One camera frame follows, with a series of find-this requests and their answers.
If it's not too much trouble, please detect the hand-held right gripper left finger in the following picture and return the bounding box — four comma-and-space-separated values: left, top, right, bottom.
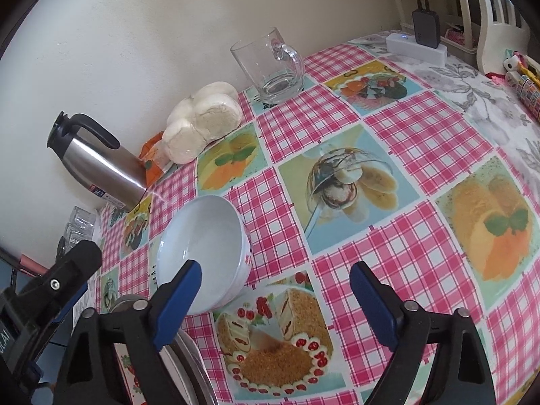
55, 259, 202, 405

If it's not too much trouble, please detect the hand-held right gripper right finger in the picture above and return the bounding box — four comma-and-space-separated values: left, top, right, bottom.
350, 261, 497, 405

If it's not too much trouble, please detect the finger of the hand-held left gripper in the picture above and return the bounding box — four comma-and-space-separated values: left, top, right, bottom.
17, 240, 103, 334

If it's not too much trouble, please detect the stainless steel basin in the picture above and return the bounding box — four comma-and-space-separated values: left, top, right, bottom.
112, 295, 218, 405

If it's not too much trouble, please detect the light blue bowl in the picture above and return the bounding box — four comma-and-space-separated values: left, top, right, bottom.
156, 195, 254, 315

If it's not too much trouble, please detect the clear drinking glass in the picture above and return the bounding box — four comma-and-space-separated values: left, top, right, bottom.
55, 223, 85, 258
63, 206, 98, 241

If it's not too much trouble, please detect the checked printed tablecloth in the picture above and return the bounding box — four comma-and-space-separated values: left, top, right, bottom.
72, 29, 540, 405

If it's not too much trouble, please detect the stainless steel thermos jug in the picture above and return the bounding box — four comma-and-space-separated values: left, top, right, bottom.
46, 112, 148, 212

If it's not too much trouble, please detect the orange snack packet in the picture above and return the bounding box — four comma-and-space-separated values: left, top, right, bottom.
139, 132, 174, 186

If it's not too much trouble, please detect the bag of steamed buns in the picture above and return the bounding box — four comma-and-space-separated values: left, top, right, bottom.
162, 81, 244, 164

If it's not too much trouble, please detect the glass mug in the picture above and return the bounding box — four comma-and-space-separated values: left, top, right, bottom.
230, 26, 305, 105

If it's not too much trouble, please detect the white power strip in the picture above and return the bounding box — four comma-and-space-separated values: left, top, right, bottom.
385, 31, 448, 67

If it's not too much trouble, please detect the cartoon snack packet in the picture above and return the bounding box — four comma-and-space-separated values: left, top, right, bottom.
502, 51, 540, 121

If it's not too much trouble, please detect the black power adapter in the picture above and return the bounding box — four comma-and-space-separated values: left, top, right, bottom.
411, 8, 441, 49

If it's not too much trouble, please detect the white plastic chair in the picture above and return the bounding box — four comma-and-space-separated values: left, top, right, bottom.
456, 0, 532, 74

